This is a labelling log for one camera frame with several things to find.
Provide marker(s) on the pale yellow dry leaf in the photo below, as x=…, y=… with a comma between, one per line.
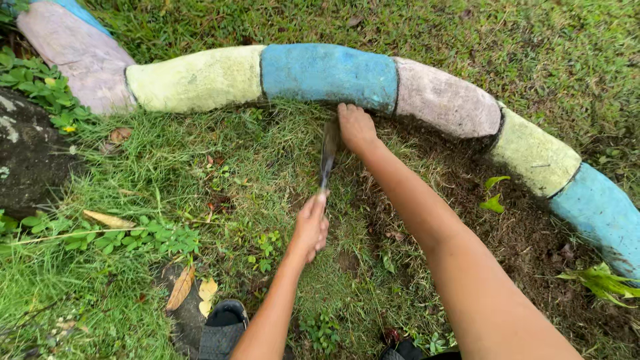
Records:
x=207, y=294

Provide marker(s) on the yellow-green leafy plant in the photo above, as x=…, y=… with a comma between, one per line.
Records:
x=602, y=284

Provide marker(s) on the person's right fingers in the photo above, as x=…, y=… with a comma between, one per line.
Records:
x=349, y=109

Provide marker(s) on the person's left hand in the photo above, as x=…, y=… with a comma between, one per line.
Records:
x=307, y=227

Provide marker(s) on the black left sandal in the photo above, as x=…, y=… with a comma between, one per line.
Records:
x=222, y=330

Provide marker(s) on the black right sandal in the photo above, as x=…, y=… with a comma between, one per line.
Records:
x=400, y=351

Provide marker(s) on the painted concrete garden border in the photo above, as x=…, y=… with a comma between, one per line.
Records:
x=327, y=72

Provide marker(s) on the person's right hand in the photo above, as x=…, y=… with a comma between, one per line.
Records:
x=357, y=130

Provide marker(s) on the round brown dry leaf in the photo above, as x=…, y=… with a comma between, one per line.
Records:
x=120, y=134

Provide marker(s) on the dark mossy rock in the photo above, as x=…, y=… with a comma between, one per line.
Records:
x=30, y=155

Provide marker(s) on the grass cutting knife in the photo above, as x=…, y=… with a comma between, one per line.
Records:
x=328, y=157

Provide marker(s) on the flat dark stone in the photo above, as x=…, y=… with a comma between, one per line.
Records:
x=187, y=320

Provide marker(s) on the person's left fingers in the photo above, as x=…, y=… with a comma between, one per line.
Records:
x=322, y=231

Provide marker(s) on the narrow tan dry leaf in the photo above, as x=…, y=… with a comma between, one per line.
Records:
x=107, y=219

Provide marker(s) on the black sandal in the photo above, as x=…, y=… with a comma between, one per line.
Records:
x=400, y=351
x=222, y=330

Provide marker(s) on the long brown dry leaf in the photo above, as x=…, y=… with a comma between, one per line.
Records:
x=180, y=288

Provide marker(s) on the small green seedling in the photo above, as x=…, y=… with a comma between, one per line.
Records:
x=494, y=199

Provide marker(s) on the green creeping weed patch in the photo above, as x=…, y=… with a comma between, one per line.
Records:
x=125, y=239

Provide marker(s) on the green leafy weed patch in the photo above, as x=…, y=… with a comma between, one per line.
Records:
x=42, y=87

